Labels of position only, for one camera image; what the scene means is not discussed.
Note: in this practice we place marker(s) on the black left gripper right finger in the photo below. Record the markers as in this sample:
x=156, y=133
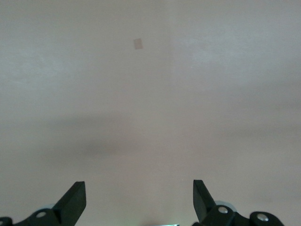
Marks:
x=204, y=200

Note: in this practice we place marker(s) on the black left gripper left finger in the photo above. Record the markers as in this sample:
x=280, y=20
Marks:
x=70, y=202

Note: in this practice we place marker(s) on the brown tape patch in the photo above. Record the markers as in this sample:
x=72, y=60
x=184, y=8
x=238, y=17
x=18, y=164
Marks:
x=138, y=44

